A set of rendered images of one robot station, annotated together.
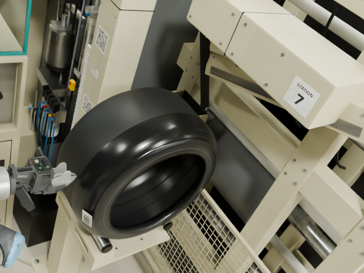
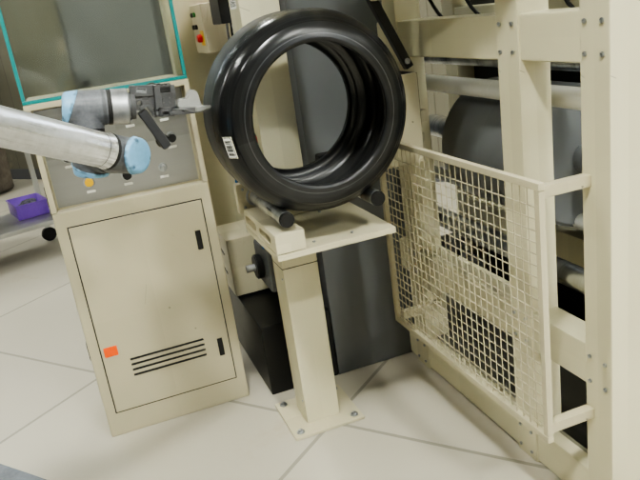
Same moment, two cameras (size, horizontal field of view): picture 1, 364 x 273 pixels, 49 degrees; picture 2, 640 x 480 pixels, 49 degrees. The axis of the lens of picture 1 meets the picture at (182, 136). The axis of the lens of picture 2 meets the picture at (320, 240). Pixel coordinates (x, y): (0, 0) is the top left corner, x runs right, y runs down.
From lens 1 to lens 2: 1.37 m
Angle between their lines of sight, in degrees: 33
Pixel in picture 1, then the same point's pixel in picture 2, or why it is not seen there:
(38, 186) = (160, 103)
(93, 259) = (273, 238)
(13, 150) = (208, 216)
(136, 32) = not seen: outside the picture
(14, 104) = (194, 152)
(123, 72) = not seen: hidden behind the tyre
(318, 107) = not seen: outside the picture
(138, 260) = (441, 390)
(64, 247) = (295, 337)
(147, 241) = (360, 232)
